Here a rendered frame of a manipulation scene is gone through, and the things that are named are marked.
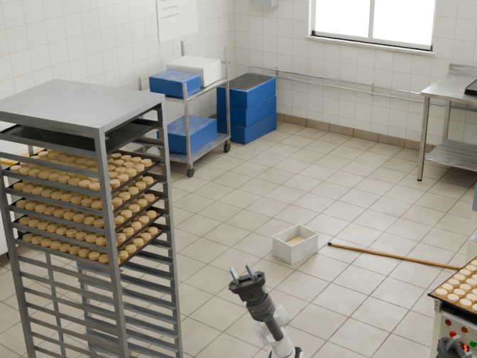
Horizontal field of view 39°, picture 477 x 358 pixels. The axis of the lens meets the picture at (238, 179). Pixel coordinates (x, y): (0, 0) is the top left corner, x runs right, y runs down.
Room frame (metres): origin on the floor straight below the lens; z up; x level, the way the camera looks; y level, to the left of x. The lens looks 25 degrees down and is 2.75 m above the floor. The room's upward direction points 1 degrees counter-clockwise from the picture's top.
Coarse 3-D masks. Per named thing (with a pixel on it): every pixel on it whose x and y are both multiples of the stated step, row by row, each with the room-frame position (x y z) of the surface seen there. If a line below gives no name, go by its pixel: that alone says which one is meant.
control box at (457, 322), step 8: (456, 320) 2.55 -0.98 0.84; (464, 320) 2.55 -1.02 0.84; (440, 328) 2.60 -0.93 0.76; (448, 328) 2.58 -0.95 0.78; (456, 328) 2.55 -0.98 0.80; (472, 328) 2.50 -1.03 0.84; (440, 336) 2.60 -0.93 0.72; (448, 336) 2.57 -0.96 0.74; (464, 336) 2.52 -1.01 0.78; (472, 336) 2.49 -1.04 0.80; (464, 344) 2.51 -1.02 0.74; (472, 352) 2.49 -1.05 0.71
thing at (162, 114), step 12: (168, 156) 2.96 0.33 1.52; (168, 168) 2.95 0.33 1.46; (168, 180) 2.95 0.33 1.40; (168, 192) 2.94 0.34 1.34; (168, 204) 2.94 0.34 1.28; (168, 240) 2.95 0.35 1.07; (168, 252) 2.95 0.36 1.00; (180, 324) 2.96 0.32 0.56; (180, 336) 2.95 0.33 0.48; (180, 348) 2.95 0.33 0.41
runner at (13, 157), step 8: (0, 152) 2.85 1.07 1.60; (16, 160) 2.80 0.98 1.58; (24, 160) 2.78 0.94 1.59; (32, 160) 2.76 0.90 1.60; (40, 160) 2.74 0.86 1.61; (56, 168) 2.70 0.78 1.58; (64, 168) 2.68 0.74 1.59; (72, 168) 2.65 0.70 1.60; (80, 168) 2.63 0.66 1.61; (96, 176) 2.60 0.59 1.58
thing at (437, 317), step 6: (450, 306) 2.66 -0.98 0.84; (450, 312) 2.62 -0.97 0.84; (456, 312) 2.62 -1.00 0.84; (462, 312) 2.61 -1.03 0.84; (438, 318) 2.65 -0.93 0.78; (462, 318) 2.57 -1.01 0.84; (468, 318) 2.56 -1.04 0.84; (474, 318) 2.56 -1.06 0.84; (438, 324) 2.64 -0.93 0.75; (474, 324) 2.52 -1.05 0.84; (438, 330) 2.64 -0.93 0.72; (432, 336) 2.66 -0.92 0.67; (438, 336) 2.64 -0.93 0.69; (432, 342) 2.66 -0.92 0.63; (438, 342) 2.64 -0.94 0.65; (432, 348) 2.65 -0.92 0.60; (432, 354) 2.65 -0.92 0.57
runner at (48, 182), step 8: (8, 176) 2.84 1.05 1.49; (16, 176) 2.81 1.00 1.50; (24, 176) 2.79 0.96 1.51; (32, 176) 2.77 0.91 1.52; (48, 184) 2.73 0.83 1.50; (56, 184) 2.70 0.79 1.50; (64, 184) 2.68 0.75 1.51; (80, 192) 2.64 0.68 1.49; (88, 192) 2.62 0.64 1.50; (96, 192) 2.60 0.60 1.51
